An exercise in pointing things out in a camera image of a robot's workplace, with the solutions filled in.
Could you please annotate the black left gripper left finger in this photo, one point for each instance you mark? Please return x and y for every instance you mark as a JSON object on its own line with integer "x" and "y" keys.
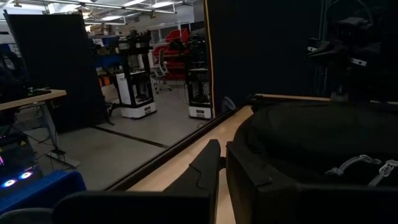
{"x": 199, "y": 180}

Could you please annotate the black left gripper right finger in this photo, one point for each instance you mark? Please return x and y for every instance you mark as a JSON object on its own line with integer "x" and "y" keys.
{"x": 264, "y": 199}

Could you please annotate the black backpack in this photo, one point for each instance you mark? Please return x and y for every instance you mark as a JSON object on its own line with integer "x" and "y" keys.
{"x": 311, "y": 140}

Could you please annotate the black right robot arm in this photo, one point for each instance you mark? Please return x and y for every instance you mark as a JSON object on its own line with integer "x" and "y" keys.
{"x": 351, "y": 46}

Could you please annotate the black white mobile rack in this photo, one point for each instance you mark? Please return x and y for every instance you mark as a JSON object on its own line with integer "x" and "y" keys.
{"x": 136, "y": 77}
{"x": 199, "y": 77}

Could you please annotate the white office chair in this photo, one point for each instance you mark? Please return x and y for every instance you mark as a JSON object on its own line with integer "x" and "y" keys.
{"x": 161, "y": 68}

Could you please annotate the red shelf rack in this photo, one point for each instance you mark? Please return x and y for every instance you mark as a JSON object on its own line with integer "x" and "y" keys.
{"x": 174, "y": 49}

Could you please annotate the black partition panel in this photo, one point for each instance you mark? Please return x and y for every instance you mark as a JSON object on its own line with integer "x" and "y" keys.
{"x": 56, "y": 62}
{"x": 264, "y": 46}

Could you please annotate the computer with glowing fans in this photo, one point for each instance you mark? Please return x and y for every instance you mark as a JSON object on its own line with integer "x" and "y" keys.
{"x": 15, "y": 165}

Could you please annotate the wooden top desk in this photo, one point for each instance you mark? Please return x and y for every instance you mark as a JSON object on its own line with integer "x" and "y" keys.
{"x": 31, "y": 98}

